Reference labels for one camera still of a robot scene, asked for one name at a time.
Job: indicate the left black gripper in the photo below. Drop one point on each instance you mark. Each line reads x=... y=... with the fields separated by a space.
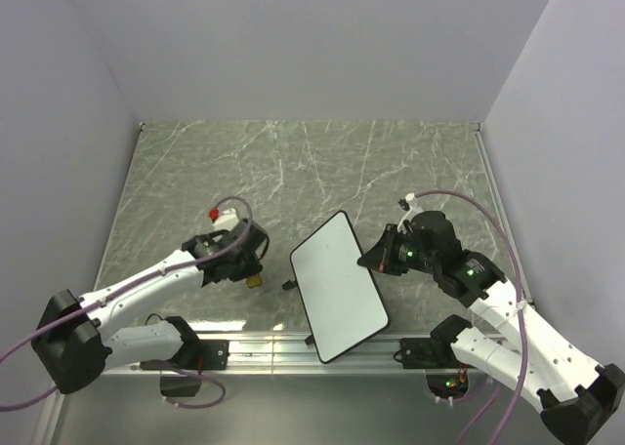
x=254 y=266

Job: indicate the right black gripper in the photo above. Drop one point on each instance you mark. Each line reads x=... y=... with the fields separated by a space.
x=381 y=256

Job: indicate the yellow black whiteboard eraser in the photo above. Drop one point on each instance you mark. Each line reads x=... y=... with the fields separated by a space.
x=254 y=281

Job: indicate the white whiteboard black frame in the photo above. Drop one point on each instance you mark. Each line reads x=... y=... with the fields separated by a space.
x=342 y=301

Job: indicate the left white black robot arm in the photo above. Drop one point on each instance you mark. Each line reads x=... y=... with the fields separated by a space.
x=82 y=337

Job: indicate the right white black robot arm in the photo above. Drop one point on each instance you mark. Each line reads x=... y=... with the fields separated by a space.
x=573 y=393

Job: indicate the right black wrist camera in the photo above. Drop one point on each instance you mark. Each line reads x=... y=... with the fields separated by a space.
x=433 y=232

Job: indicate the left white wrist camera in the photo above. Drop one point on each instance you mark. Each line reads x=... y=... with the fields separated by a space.
x=226 y=219

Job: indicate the aluminium rail front frame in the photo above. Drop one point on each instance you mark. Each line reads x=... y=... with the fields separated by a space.
x=274 y=390

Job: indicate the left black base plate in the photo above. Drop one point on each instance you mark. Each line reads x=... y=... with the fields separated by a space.
x=210 y=354

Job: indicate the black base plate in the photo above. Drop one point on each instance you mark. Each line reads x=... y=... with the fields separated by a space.
x=420 y=352
x=210 y=354

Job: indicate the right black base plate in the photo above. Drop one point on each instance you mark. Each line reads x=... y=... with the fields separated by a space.
x=420 y=352

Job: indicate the aluminium right side rail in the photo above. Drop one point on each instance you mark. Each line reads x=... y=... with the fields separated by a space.
x=498 y=202

